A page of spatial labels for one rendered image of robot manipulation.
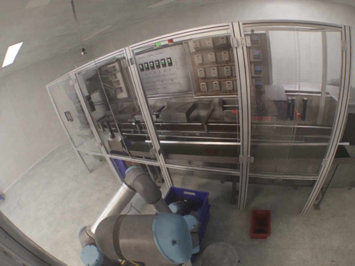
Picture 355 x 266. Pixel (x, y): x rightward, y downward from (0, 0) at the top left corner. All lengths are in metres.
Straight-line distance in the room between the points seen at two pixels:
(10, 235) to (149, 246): 0.54
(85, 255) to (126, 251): 0.81
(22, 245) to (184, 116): 1.48
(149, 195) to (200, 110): 1.17
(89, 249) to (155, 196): 0.56
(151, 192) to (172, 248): 0.64
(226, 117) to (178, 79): 0.67
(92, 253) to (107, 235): 0.76
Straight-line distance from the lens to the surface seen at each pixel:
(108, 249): 0.40
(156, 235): 0.34
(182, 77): 1.85
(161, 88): 2.01
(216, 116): 1.81
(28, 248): 0.78
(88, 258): 1.15
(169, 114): 1.61
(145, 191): 0.94
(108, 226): 0.39
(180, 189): 1.70
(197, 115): 1.87
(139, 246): 0.36
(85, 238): 1.25
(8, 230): 0.73
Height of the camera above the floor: 1.67
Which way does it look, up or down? 28 degrees down
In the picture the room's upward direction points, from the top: 14 degrees counter-clockwise
